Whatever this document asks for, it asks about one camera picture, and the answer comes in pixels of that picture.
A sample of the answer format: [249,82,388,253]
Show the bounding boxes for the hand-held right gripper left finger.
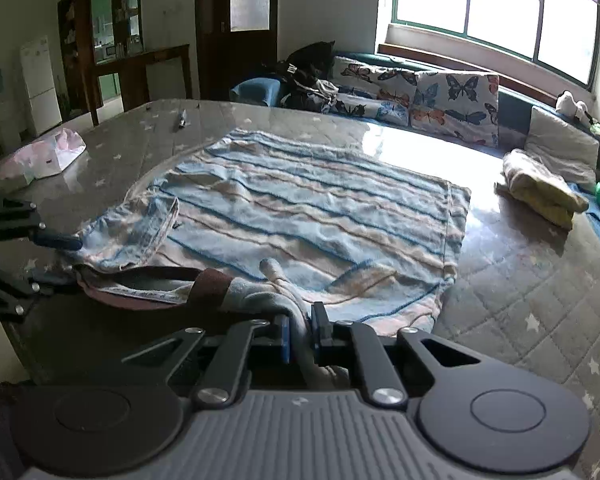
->
[122,312,294,409]

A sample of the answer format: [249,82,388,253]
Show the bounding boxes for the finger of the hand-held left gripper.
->
[0,259,81,324]
[0,192,84,252]

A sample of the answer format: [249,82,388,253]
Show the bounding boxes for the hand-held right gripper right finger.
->
[310,302,484,407]

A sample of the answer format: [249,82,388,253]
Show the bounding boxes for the striped blue beige garment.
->
[72,127,474,377]

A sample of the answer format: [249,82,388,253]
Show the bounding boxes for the folded yellow clothes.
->
[495,149,590,231]

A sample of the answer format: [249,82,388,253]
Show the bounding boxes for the pink white plastic bag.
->
[0,127,87,184]

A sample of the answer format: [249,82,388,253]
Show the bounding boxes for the water dispenser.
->
[0,67,24,154]

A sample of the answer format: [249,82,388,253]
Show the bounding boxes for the white refrigerator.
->
[20,36,64,137]

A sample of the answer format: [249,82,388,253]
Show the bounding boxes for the white panel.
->
[144,59,189,104]

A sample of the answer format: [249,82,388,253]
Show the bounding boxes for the dark wooden side table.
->
[91,44,194,129]

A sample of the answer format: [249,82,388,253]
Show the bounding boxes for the wooden glass display cabinet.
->
[57,0,146,122]

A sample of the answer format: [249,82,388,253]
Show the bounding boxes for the butterfly print blanket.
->
[330,55,422,129]

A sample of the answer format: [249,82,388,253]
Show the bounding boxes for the blue cushion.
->
[230,76,284,109]

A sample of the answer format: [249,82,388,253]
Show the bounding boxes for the dark wooden door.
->
[195,0,280,104]

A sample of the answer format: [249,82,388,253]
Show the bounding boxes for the butterfly print pillow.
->
[412,71,501,149]

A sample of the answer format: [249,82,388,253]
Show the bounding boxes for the black bag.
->
[275,41,342,111]

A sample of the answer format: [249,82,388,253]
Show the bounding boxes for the teal sofa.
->
[230,50,600,281]

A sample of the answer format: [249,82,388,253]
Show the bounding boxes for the grey pillow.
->
[523,106,600,194]

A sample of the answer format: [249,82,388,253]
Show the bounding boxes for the white plush toy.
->
[555,90,592,124]

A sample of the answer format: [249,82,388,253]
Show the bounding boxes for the green framed window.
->
[390,0,600,94]

